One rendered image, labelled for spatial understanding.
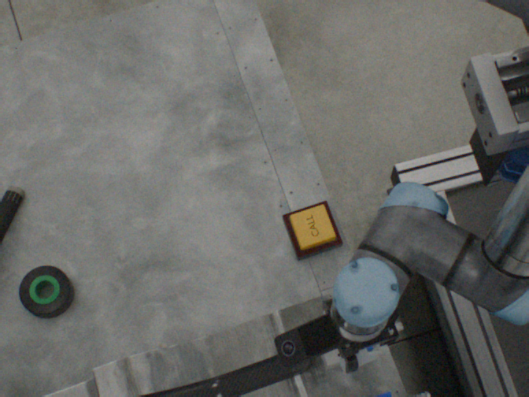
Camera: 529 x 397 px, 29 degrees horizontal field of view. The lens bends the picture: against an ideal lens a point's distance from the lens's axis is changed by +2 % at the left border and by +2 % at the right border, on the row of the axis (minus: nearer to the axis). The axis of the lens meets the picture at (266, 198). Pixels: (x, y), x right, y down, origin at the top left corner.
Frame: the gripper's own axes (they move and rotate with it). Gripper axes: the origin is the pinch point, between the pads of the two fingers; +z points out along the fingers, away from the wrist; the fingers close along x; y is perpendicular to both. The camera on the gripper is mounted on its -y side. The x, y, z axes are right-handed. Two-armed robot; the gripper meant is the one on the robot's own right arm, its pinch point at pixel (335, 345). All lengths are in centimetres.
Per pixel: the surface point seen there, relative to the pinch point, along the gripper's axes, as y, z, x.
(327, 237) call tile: 5.5, 7.4, 18.0
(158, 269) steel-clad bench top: -22.3, 11.0, 22.9
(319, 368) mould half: -3.4, 2.0, -2.1
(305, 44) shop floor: 30, 91, 91
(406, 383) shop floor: 22, 91, 0
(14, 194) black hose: -41, 8, 42
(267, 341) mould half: -9.5, 2.4, 4.3
